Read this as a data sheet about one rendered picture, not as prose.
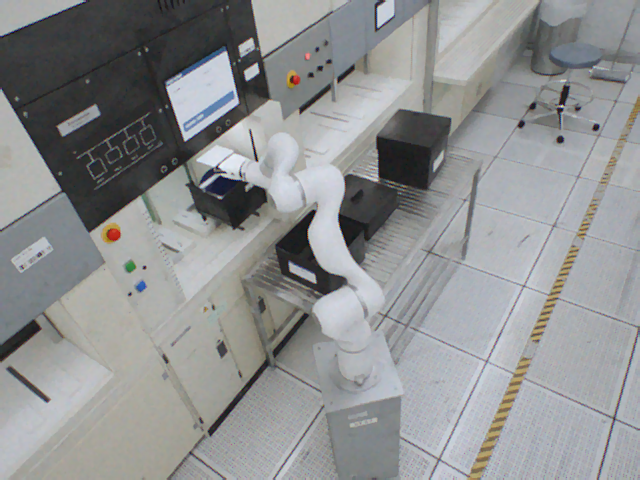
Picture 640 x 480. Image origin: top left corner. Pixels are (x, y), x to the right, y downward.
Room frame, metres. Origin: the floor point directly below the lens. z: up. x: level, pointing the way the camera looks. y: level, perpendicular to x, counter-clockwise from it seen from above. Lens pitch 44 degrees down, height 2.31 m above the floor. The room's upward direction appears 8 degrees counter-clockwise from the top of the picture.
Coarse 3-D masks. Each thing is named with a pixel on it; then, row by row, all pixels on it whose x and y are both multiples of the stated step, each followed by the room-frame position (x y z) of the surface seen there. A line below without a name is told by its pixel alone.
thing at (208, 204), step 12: (204, 156) 1.68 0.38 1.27; (216, 156) 1.66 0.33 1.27; (240, 180) 1.74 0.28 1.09; (192, 192) 1.64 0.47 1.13; (204, 192) 1.58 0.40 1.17; (228, 192) 1.55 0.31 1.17; (240, 192) 1.59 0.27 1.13; (252, 192) 1.64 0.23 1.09; (204, 204) 1.61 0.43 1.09; (216, 204) 1.56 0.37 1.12; (228, 204) 1.53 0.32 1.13; (240, 204) 1.58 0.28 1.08; (252, 204) 1.63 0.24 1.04; (204, 216) 1.66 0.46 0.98; (216, 216) 1.57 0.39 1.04; (228, 216) 1.53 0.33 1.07; (240, 216) 1.56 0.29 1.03; (240, 228) 1.57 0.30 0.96
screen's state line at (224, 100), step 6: (222, 96) 1.63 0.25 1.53; (228, 96) 1.65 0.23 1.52; (234, 96) 1.67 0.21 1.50; (216, 102) 1.60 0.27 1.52; (222, 102) 1.62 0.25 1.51; (228, 102) 1.64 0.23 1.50; (210, 108) 1.57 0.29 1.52; (216, 108) 1.59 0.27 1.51; (198, 114) 1.53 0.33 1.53; (204, 114) 1.55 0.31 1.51; (210, 114) 1.57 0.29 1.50; (192, 120) 1.51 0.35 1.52; (198, 120) 1.52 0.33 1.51; (186, 126) 1.48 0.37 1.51; (192, 126) 1.50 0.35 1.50
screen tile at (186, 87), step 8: (192, 80) 1.54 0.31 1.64; (200, 80) 1.57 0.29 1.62; (176, 88) 1.49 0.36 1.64; (184, 88) 1.51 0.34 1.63; (192, 88) 1.54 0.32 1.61; (200, 88) 1.56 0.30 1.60; (176, 96) 1.48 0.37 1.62; (200, 96) 1.55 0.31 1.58; (176, 104) 1.47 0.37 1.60; (184, 104) 1.50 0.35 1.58; (192, 104) 1.52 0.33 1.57; (200, 104) 1.55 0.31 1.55; (184, 112) 1.49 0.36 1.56
